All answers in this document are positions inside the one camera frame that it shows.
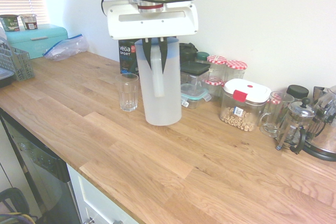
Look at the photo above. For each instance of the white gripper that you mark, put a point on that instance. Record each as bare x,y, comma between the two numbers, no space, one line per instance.
152,26

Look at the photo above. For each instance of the translucent pitcher with blue lid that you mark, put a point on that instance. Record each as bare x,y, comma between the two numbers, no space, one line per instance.
162,103

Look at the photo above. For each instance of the black protein powder tub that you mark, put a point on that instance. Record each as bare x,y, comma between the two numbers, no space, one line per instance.
126,56

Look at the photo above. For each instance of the dark green shaker bottle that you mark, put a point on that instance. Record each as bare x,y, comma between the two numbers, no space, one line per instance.
187,51

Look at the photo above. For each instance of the jar with green lid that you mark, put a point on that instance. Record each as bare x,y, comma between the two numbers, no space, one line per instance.
202,56

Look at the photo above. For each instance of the clear faceted drinking glass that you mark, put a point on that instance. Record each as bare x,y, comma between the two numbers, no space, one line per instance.
127,93

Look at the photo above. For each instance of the glass container with teal lid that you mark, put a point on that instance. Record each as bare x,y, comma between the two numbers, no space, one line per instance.
193,93

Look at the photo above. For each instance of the clear zip plastic bag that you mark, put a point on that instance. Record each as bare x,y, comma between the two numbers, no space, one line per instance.
65,48

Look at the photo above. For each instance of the cereal container white red lid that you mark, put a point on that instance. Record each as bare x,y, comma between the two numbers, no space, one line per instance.
246,93

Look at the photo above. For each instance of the teal bread box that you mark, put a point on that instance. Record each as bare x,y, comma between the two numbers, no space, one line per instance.
39,37

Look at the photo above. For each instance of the brown oatmeal cup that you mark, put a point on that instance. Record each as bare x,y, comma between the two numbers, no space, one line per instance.
29,22

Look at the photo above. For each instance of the clear glass mug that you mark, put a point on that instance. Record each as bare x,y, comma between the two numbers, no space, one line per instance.
273,120

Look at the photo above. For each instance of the grey plastic cutlery basket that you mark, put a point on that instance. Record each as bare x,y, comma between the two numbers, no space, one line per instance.
21,64

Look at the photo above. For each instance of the jar with black lid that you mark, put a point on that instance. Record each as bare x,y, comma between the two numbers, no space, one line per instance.
298,91

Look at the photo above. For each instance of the green oatmeal cup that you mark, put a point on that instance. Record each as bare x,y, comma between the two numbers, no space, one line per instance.
10,23

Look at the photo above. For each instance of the black tray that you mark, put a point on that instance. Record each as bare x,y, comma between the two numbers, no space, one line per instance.
5,79

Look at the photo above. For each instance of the glass French press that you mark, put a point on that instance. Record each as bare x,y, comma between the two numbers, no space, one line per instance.
294,127

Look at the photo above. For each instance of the white cabinet drawer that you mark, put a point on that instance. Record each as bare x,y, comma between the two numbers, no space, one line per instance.
94,203

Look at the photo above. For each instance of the stainless steel dishwasher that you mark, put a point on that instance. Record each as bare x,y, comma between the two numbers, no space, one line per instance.
39,171

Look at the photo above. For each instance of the metal drawer knob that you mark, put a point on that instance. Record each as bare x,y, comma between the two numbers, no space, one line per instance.
118,222
90,220

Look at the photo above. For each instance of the stainless steel electric kettle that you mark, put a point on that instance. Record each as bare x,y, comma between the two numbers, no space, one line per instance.
325,140

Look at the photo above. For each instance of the black chair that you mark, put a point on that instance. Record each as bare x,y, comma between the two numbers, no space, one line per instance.
15,200

